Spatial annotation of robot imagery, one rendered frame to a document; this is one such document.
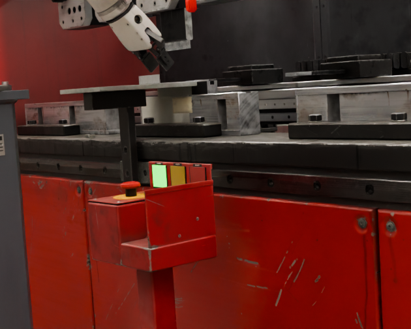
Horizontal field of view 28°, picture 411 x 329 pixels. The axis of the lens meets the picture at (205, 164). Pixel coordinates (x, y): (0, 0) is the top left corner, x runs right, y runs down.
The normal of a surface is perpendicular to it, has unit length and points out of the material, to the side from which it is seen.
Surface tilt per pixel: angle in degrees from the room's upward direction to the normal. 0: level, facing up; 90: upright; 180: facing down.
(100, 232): 90
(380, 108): 90
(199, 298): 90
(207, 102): 90
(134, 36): 131
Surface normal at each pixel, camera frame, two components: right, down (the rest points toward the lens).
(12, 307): 0.79, 0.00
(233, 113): -0.79, 0.11
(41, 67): 0.62, 0.04
